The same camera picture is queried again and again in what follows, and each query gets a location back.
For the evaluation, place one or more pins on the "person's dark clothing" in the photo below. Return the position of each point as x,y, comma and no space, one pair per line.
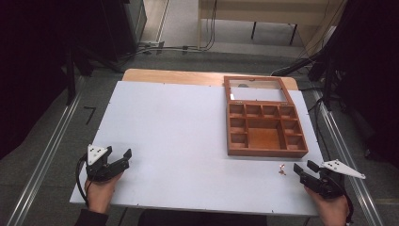
200,219

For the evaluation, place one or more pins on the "dark cabinet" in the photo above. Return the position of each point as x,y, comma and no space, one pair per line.
125,25

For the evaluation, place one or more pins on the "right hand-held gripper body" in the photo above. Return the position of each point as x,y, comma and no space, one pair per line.
327,185

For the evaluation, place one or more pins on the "person's left hand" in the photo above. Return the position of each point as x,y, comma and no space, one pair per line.
99,194

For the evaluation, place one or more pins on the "wooden table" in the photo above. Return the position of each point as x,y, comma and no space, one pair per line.
175,77

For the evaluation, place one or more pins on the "black curtain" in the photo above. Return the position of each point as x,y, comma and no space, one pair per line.
373,78
28,62

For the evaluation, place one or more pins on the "person's right hand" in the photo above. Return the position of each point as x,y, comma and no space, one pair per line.
332,210

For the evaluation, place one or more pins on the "metal floor rail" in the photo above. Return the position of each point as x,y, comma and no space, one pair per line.
348,150
47,150

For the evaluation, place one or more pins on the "black stand leg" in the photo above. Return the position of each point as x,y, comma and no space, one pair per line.
70,78
328,88

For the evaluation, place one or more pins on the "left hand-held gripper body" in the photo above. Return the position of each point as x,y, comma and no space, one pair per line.
95,171

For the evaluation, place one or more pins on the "beige background desk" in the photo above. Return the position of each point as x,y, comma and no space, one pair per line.
251,14

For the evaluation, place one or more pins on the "wooden compartment box with lid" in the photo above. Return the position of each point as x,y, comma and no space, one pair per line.
265,138

